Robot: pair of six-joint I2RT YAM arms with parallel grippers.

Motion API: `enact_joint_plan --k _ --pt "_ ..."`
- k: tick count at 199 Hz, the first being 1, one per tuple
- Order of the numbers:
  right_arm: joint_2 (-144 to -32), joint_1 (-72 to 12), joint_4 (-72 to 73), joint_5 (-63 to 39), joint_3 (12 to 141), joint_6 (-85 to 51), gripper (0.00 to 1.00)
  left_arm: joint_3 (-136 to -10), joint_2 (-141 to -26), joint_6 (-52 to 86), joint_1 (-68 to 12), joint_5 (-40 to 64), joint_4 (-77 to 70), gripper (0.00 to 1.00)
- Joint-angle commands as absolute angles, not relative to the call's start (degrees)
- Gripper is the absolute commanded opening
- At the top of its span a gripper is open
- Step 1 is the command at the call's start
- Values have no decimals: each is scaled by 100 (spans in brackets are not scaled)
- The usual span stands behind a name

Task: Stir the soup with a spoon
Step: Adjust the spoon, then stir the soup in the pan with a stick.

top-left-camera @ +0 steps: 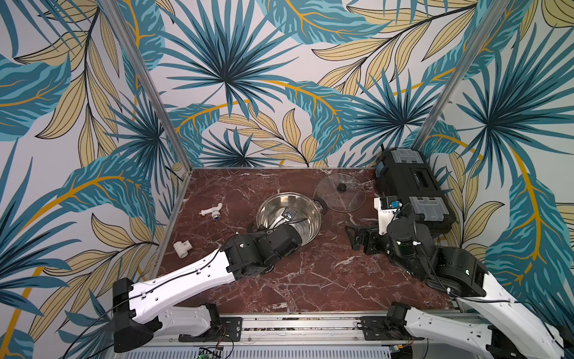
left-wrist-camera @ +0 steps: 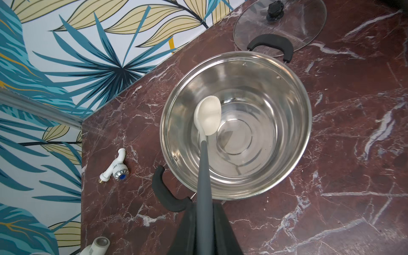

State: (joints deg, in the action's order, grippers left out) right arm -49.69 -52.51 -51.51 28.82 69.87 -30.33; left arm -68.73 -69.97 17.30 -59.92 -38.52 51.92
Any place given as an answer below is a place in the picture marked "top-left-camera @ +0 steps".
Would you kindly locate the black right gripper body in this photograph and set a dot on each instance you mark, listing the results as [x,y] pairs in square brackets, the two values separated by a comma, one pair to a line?
[370,238]

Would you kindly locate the grey handled white spoon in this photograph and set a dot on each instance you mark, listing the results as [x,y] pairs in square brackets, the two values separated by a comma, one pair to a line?
[284,218]

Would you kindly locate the stainless steel pot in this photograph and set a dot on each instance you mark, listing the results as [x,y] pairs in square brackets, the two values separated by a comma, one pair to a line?
[301,212]

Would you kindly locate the glass pot lid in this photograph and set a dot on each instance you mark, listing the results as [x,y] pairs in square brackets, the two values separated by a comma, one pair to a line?
[340,193]

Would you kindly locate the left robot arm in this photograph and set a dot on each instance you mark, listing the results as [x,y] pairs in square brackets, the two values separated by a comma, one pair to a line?
[144,310]

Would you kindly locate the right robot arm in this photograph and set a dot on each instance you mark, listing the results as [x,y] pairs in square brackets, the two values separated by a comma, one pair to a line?
[513,328]

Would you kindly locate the white plastic water tap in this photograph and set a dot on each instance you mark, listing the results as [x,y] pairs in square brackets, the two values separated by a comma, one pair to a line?
[214,212]

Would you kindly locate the black plastic toolbox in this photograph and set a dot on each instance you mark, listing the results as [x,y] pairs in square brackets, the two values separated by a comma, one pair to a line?
[404,173]

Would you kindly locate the white pipe tee fitting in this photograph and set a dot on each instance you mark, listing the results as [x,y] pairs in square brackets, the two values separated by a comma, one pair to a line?
[182,249]

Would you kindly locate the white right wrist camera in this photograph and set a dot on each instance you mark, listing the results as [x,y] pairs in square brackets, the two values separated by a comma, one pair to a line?
[386,208]

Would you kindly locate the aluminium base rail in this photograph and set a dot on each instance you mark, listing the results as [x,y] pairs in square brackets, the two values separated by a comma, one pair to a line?
[326,335]

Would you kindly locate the aluminium right corner post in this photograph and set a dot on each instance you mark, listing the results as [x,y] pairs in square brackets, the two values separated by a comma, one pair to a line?
[483,30]

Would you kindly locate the aluminium corner post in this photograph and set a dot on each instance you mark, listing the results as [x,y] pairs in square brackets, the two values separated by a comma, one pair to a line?
[127,40]
[483,30]

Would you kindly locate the aluminium left corner post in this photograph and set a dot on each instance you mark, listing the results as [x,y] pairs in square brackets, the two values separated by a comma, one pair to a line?
[127,40]

